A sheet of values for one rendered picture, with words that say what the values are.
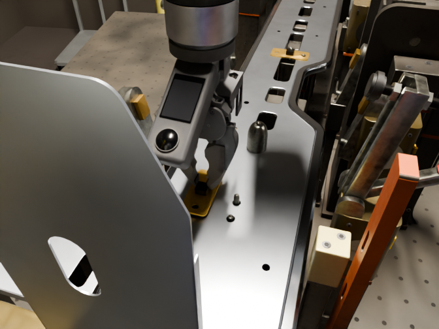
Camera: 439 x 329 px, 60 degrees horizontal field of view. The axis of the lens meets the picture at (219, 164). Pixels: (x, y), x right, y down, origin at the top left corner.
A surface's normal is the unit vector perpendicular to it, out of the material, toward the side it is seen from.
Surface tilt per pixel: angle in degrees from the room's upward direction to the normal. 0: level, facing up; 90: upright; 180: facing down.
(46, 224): 90
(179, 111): 32
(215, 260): 0
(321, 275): 90
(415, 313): 0
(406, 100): 90
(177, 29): 90
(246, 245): 0
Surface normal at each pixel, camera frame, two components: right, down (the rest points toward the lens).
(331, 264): -0.29, 0.65
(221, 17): 0.46, 0.59
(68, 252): 0.00, -0.74
